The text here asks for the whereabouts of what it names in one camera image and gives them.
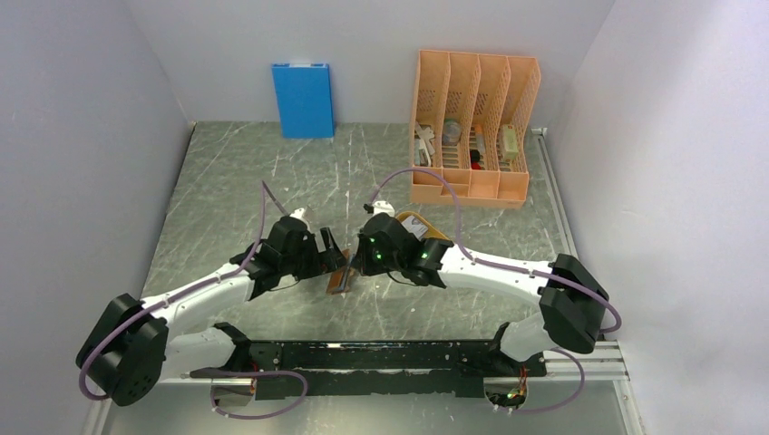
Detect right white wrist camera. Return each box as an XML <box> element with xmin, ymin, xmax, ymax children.
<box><xmin>364</xmin><ymin>200</ymin><xmax>395</xmax><ymax>218</ymax></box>

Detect white parts in organizer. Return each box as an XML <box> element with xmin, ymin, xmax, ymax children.
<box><xmin>414</xmin><ymin>123</ymin><xmax>439</xmax><ymax>168</ymax></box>

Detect red orange item in organizer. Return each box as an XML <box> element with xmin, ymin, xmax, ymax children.
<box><xmin>469</xmin><ymin>124</ymin><xmax>485</xmax><ymax>170</ymax></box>

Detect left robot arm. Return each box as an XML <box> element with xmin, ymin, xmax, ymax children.
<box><xmin>75</xmin><ymin>216</ymin><xmax>347</xmax><ymax>406</ymax></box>

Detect black base frame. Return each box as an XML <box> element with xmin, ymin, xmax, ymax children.
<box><xmin>191</xmin><ymin>340</ymin><xmax>547</xmax><ymax>400</ymax></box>

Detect grey round item in organizer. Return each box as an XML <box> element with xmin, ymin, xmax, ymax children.
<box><xmin>442</xmin><ymin>119</ymin><xmax>462</xmax><ymax>146</ymax></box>

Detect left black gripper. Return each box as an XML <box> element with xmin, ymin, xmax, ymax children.
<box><xmin>280</xmin><ymin>227</ymin><xmax>349</xmax><ymax>280</ymax></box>

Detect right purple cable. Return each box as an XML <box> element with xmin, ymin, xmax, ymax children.
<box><xmin>367</xmin><ymin>168</ymin><xmax>623</xmax><ymax>415</ymax></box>

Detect orange desk file organizer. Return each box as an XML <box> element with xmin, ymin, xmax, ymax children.
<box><xmin>410</xmin><ymin>50</ymin><xmax>541</xmax><ymax>208</ymax></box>

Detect orange oval tray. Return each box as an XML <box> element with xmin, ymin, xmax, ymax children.
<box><xmin>395</xmin><ymin>211</ymin><xmax>451</xmax><ymax>240</ymax></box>

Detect blue box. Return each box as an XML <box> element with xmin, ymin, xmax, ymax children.
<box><xmin>271</xmin><ymin>63</ymin><xmax>335</xmax><ymax>139</ymax></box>

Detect brown leather card holder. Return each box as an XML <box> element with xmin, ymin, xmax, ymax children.
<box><xmin>326</xmin><ymin>249</ymin><xmax>354</xmax><ymax>295</ymax></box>

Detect green eraser in organizer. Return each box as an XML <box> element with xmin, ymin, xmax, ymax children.
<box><xmin>500</xmin><ymin>124</ymin><xmax>520</xmax><ymax>162</ymax></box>

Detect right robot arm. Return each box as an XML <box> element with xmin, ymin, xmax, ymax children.
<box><xmin>353</xmin><ymin>213</ymin><xmax>608</xmax><ymax>375</ymax></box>

